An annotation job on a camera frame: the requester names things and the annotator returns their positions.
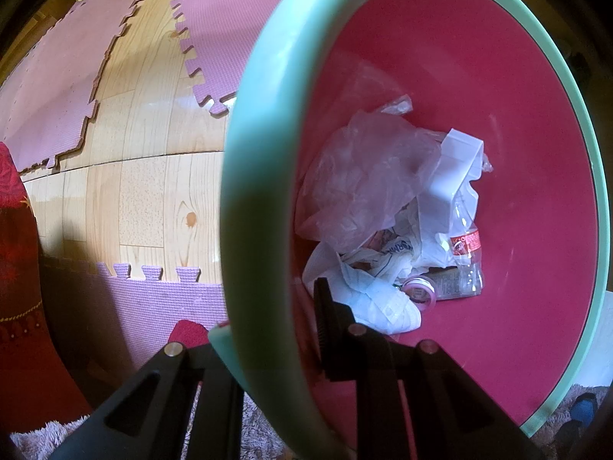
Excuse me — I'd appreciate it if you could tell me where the white printed plastic bag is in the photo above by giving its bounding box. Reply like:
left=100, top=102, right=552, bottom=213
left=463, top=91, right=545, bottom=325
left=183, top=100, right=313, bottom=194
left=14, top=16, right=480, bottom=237
left=303, top=230, right=461, bottom=336

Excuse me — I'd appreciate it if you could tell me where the red patterned fabric cushion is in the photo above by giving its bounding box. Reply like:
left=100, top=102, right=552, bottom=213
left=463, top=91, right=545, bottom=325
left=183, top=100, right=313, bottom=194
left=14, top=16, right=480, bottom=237
left=0, top=141, right=94, bottom=434

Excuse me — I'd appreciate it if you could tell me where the clear bottle with red label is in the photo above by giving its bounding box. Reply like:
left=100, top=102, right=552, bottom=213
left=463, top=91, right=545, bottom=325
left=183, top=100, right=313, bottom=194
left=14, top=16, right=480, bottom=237
left=447, top=192, right=485, bottom=298

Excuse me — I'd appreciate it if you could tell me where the red bucket with green rim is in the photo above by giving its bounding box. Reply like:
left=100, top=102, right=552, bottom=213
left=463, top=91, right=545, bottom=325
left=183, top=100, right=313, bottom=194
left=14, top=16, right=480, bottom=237
left=209, top=0, right=611, bottom=460

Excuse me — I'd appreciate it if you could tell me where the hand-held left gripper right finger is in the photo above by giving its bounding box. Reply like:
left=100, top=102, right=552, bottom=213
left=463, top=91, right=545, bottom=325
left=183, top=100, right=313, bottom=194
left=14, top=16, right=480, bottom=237
left=313, top=277, right=547, bottom=460

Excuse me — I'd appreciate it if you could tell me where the blue and black object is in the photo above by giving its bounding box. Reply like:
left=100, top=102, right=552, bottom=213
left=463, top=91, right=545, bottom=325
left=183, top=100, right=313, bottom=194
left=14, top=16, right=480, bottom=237
left=556, top=392, right=600, bottom=452

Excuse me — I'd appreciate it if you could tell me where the clear plastic bag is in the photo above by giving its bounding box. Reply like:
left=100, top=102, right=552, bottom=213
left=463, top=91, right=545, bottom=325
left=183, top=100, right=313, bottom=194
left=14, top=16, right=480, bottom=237
left=296, top=95, right=444, bottom=252

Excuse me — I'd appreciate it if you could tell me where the red foam shape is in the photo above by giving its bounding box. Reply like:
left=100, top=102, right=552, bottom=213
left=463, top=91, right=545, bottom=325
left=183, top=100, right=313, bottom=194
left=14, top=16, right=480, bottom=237
left=170, top=320, right=211, bottom=350

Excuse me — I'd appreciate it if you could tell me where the pink tape roll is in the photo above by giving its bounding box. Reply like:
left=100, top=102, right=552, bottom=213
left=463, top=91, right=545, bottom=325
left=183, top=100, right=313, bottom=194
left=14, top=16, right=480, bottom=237
left=401, top=275, right=438, bottom=304

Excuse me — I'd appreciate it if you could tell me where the pink foam puzzle mat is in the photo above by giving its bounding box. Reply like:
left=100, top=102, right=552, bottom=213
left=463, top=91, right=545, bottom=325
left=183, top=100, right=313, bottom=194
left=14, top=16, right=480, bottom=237
left=0, top=0, right=161, bottom=171

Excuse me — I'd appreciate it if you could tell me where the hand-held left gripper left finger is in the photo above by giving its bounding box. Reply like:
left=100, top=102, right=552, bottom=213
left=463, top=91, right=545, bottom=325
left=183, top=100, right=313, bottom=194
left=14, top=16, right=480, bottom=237
left=48, top=328, right=245, bottom=460

